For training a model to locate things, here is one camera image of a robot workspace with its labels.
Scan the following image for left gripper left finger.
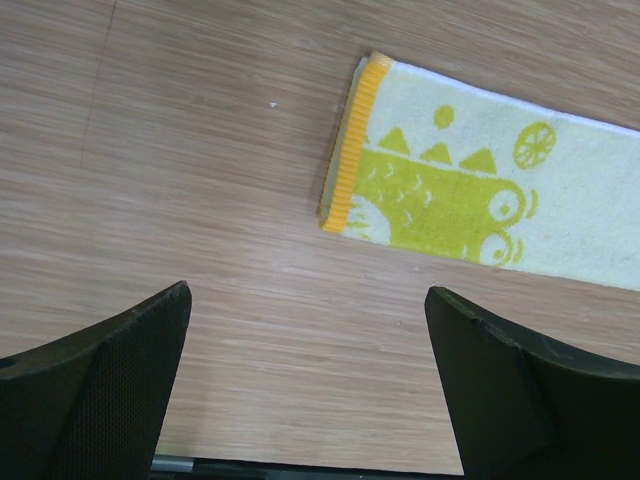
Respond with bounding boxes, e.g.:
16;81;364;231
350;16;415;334
1;281;192;479

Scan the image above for green yellow patterned towel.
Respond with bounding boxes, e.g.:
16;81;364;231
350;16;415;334
319;52;639;290

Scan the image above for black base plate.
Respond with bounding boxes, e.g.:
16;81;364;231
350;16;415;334
148;454;464;480

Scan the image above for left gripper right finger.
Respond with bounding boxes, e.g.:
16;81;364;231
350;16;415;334
425;287;639;479

